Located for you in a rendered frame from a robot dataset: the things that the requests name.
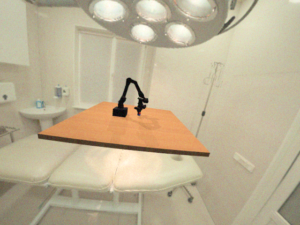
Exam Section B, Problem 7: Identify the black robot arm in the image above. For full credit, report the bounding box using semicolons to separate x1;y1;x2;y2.
118;78;149;109

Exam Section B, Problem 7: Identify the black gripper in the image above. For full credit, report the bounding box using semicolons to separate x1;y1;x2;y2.
134;103;143;114

